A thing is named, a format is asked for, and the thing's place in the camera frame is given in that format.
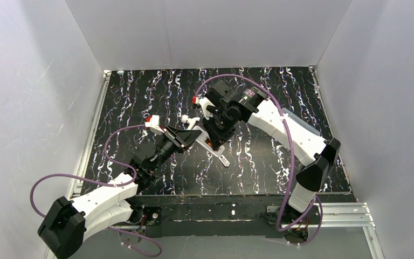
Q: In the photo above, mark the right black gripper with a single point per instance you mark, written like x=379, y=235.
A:
x=216, y=130

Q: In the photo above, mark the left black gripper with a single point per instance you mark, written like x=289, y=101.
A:
x=178, y=137

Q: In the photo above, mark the white remote control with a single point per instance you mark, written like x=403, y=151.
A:
x=204, y=141

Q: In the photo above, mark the white battery cover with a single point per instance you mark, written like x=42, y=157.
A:
x=224, y=161

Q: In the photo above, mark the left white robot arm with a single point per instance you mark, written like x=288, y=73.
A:
x=68, y=223

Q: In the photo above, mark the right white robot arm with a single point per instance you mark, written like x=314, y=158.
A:
x=315, y=153

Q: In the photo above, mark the white plastic faucet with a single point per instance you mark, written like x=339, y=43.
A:
x=191, y=122

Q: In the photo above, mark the clear plastic screw box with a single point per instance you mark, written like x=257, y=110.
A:
x=301, y=122

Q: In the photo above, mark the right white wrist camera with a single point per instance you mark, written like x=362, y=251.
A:
x=205, y=105

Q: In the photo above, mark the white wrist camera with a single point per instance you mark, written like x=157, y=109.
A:
x=205, y=105
x=152, y=123

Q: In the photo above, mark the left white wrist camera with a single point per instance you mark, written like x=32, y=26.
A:
x=152, y=123

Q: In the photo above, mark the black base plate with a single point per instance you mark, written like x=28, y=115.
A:
x=204, y=215

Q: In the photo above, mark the aluminium frame rail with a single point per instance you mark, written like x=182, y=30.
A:
x=344, y=214

